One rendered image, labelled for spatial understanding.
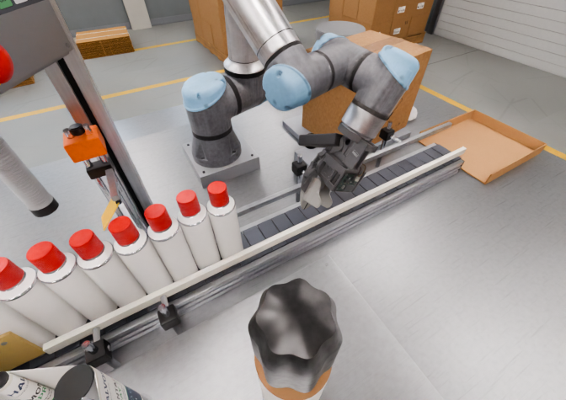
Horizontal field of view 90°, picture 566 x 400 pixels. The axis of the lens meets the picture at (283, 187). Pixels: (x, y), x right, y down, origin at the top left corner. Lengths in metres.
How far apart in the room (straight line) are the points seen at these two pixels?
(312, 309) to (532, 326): 0.59
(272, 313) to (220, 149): 0.63
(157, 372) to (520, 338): 0.67
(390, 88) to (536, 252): 0.57
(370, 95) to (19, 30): 0.48
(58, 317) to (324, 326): 0.47
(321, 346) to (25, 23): 0.44
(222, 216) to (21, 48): 0.33
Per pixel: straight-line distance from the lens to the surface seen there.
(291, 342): 0.26
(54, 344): 0.65
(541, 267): 0.91
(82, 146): 0.49
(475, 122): 1.34
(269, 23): 0.52
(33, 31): 0.46
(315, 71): 0.51
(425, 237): 0.81
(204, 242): 0.56
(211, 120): 0.80
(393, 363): 0.59
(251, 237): 0.67
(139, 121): 1.27
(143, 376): 0.60
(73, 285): 0.56
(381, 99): 0.55
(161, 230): 0.50
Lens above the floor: 1.42
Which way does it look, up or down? 45 degrees down
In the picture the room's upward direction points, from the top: straight up
